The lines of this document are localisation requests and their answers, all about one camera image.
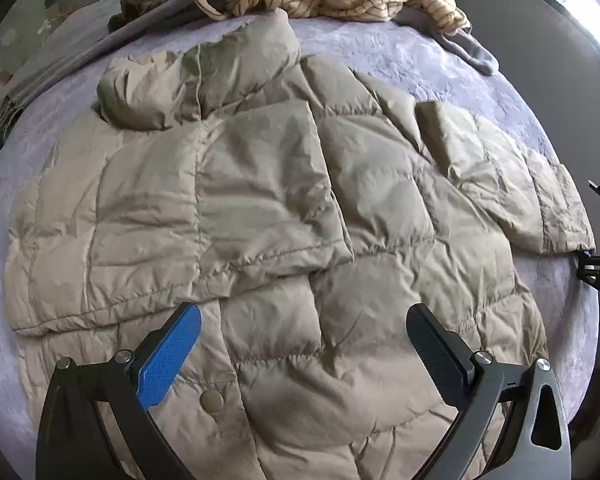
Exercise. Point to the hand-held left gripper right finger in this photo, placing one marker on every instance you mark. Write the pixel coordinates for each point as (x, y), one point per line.
(432, 352)

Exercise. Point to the lavender embossed blanket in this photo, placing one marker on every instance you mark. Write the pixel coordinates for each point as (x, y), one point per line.
(430, 55)

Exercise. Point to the beige puffer jacket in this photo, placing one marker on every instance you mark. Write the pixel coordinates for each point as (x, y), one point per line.
(280, 200)

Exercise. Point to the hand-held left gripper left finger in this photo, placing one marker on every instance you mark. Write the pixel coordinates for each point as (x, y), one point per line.
(172, 355)

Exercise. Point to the grey fleece cloth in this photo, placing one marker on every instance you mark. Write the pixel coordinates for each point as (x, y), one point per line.
(55, 55)

